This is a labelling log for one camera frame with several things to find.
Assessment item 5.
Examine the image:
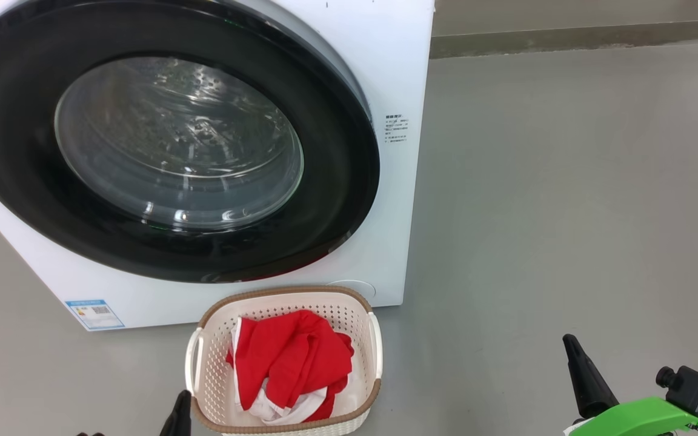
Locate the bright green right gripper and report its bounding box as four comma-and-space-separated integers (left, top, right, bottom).
562, 334, 698, 436

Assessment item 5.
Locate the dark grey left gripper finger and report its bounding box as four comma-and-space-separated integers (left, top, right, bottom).
159, 390, 193, 436

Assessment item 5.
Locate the red and white garment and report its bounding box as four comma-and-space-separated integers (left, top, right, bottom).
226, 309, 356, 424

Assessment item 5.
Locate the washing machine glass door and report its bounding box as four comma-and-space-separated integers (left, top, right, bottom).
0, 0, 381, 283

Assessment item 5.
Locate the cream perforated laundry basket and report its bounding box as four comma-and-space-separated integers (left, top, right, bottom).
184, 286, 384, 436

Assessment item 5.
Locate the white front-load washing machine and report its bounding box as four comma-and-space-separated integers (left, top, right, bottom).
0, 0, 436, 332

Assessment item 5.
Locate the blue energy label sticker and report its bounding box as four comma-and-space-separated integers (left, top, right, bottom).
64, 299, 125, 331

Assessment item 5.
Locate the printed text sticker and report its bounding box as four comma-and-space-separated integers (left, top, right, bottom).
385, 114, 410, 144

